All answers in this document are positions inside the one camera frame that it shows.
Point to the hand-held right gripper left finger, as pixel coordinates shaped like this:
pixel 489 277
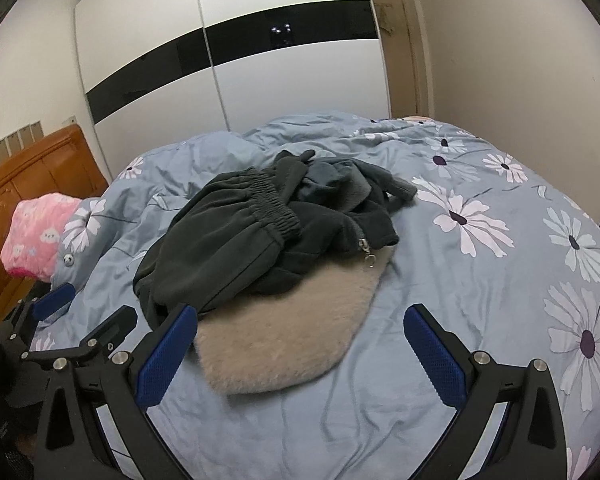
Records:
pixel 164 362

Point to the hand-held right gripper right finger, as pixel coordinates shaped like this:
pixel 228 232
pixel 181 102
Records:
pixel 436 360

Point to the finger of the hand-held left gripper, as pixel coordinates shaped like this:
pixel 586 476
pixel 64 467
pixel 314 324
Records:
pixel 111 329
pixel 55 299

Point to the dark grey pants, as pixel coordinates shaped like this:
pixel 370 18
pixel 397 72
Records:
pixel 220 250

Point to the pink fleece pillow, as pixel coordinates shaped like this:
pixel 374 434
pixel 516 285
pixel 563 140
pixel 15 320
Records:
pixel 35 240

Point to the blue floral pillow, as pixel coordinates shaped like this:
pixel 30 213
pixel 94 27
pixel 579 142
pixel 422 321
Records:
pixel 87 230

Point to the blue floral duvet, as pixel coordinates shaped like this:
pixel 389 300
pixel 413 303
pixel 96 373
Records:
pixel 380 425

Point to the beige fuzzy sweater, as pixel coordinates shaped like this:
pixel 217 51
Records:
pixel 280 340

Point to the wooden headboard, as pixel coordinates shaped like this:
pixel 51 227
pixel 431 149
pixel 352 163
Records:
pixel 35 175

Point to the beige door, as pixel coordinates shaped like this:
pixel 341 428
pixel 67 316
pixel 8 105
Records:
pixel 405 70

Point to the white black-striped wardrobe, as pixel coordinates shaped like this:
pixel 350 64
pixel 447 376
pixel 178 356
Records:
pixel 280 75

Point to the beige wall panel strips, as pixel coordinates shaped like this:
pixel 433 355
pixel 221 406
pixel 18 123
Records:
pixel 17 141

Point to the white wall socket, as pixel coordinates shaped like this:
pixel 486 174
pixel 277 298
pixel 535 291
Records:
pixel 69 120

